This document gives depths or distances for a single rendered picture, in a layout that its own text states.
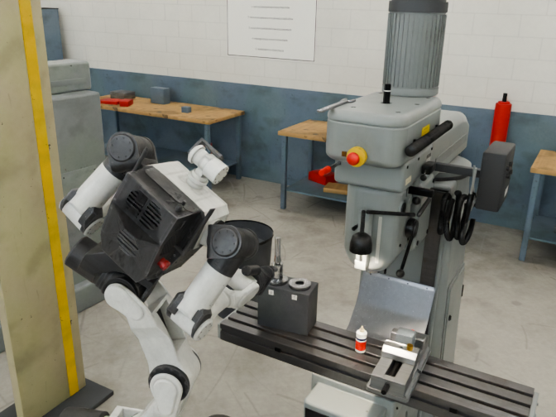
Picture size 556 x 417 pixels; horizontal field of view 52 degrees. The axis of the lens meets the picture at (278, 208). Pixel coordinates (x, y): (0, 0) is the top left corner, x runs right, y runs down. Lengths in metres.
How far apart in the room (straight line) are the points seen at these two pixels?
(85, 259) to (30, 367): 1.53
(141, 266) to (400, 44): 1.13
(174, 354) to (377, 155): 0.91
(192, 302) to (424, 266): 1.12
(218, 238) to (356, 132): 0.52
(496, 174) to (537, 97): 4.02
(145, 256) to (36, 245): 1.52
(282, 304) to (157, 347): 0.60
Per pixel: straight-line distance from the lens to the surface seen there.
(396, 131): 1.70
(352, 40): 6.49
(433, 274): 2.45
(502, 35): 6.07
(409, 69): 2.05
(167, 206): 1.55
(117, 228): 1.68
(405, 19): 2.04
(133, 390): 3.65
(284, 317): 2.34
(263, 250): 3.95
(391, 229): 1.94
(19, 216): 3.00
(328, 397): 2.23
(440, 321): 2.58
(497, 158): 2.07
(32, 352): 3.31
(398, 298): 2.50
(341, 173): 1.88
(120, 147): 1.73
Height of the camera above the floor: 2.20
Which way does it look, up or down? 20 degrees down
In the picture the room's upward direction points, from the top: 1 degrees clockwise
